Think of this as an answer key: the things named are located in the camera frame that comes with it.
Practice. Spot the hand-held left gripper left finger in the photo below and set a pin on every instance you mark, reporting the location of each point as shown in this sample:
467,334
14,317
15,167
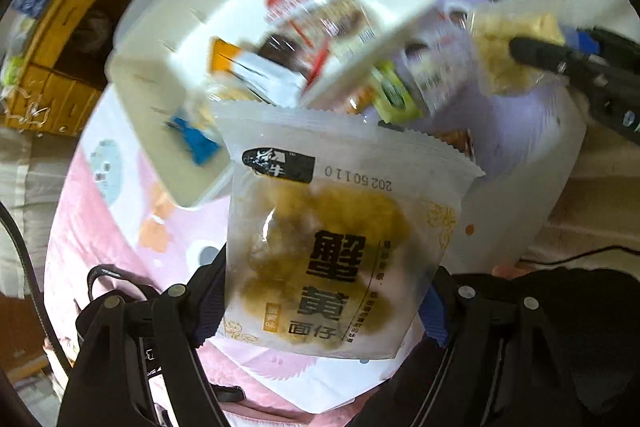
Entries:
210,307

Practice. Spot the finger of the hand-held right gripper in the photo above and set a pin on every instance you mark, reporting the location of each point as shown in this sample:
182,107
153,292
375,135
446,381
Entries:
582,39
540,52

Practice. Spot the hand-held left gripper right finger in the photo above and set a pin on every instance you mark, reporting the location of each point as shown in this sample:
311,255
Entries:
436,322

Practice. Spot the clear yellow cracker packet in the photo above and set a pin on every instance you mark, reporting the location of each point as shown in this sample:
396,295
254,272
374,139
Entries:
500,52

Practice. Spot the translucent yellow noodle snack packet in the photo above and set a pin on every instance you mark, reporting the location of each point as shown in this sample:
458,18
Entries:
350,217

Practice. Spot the white storage box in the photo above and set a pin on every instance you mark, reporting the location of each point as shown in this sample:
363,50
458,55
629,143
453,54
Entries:
165,107

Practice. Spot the white and red snack packet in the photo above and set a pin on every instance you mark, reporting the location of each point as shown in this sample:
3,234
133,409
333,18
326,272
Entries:
310,2

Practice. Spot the cartoon face printed tablecloth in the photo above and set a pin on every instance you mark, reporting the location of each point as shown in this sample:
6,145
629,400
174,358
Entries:
150,232

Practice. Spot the clear packet with purple print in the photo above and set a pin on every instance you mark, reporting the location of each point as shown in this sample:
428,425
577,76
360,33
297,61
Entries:
435,72

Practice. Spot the pink bed sheet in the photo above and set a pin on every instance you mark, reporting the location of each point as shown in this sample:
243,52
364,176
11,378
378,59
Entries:
280,412

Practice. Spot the green snack packet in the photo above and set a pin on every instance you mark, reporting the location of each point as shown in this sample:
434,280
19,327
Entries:
395,92

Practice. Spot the blue candy wrapper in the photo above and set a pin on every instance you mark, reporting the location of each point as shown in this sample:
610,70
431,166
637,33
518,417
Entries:
197,142

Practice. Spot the yellow oat bar packet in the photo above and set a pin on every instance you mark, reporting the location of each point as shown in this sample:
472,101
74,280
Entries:
250,67

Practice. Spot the brown chocolate snack packet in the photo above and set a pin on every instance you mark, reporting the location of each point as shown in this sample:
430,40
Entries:
285,52

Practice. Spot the wooden desk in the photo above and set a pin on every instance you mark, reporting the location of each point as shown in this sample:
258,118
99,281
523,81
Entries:
65,87

